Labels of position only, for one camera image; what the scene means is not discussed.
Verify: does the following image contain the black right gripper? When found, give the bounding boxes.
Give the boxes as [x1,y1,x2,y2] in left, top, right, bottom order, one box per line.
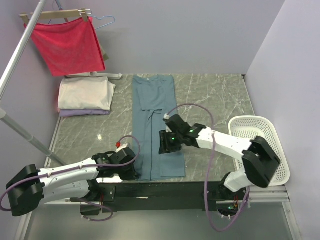
[158,129,184,155]

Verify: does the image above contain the blue t shirt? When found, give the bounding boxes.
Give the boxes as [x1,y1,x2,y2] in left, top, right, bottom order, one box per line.
[132,75,186,181]

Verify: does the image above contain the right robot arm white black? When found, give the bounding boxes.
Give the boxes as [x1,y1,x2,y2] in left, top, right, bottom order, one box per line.
[159,114,281,200]

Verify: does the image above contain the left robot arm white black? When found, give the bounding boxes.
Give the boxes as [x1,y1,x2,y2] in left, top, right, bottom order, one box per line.
[0,146,138,217]

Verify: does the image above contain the black base beam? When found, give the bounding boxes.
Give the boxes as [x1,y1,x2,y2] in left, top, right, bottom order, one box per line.
[69,181,248,217]

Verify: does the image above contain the folded white t shirt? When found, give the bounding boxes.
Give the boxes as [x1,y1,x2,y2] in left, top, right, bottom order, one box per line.
[57,77,116,111]

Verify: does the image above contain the folded purple t shirt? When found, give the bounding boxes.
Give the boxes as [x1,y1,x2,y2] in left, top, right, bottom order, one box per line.
[59,109,110,117]

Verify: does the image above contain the white perforated plastic basket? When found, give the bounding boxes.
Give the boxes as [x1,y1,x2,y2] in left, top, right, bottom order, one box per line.
[228,115,290,187]

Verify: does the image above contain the tan cloth behind towel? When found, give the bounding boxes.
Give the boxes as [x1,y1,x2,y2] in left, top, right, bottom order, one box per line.
[100,45,110,61]

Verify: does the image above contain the grey metal clothes rack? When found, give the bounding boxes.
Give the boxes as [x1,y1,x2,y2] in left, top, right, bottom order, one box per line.
[0,0,123,178]

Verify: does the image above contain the red towel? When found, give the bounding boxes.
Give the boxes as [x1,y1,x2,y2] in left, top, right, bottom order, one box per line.
[31,17,106,77]

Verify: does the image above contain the wooden clip hanger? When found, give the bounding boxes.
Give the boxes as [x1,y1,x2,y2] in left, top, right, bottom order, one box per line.
[18,8,93,23]

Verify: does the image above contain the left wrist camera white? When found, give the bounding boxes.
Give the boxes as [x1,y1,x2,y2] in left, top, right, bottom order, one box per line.
[116,143,131,153]

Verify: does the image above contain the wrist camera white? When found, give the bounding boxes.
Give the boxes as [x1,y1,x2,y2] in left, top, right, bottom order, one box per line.
[116,143,131,153]
[163,113,170,121]

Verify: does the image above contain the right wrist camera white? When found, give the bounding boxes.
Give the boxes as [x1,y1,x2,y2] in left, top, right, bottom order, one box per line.
[163,113,170,121]

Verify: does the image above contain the aluminium rail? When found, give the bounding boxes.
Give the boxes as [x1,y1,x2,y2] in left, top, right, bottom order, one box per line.
[40,182,289,205]

